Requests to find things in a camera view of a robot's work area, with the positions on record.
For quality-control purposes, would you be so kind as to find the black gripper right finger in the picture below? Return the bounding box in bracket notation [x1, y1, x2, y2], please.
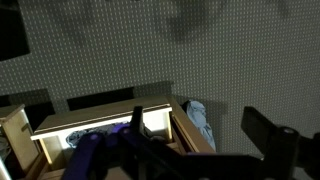
[241, 106, 300, 180]

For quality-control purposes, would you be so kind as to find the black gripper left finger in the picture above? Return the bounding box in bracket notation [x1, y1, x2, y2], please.
[61, 105, 188, 180]

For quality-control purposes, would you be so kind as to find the light wooden drawer with clothes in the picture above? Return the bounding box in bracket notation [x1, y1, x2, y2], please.
[30, 95, 174, 172]

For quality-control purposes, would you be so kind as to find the small light wooden drawer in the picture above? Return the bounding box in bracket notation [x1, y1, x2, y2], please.
[0, 103, 42, 175]

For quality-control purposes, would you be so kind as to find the light blue cloth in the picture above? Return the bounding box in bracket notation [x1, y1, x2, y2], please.
[185, 99, 217, 152]

